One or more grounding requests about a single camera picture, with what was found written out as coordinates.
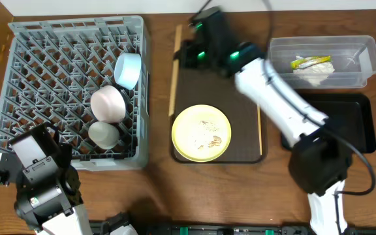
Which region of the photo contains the light blue bowl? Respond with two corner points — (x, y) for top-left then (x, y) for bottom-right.
(114, 53), (142, 90)

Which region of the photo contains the yellow plate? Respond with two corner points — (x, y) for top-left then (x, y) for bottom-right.
(171, 104), (232, 163)

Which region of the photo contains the pink bowl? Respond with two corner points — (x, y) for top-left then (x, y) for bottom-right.
(90, 86), (126, 123)

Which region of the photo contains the green yellow snack wrapper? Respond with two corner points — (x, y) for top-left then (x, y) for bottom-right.
(290, 56), (332, 70)

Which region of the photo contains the white cup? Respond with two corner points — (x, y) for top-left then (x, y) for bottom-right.
(88, 121), (119, 149)

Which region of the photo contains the white napkin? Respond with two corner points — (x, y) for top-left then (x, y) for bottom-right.
(293, 62), (335, 87)

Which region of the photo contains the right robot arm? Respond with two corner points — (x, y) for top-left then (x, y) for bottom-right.
(189, 7), (354, 234)

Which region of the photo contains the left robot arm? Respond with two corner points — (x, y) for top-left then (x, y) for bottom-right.
(0, 123), (92, 235)

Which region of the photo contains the grey dishwasher rack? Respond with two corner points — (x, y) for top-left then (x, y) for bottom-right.
(0, 16), (150, 171)

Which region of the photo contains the brown serving tray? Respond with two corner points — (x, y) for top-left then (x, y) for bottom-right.
(170, 63), (267, 165)

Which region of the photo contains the clear plastic bin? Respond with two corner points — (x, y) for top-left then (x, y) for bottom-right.
(269, 35), (376, 89)

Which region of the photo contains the black tray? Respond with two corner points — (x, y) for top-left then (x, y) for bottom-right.
(281, 93), (376, 155)

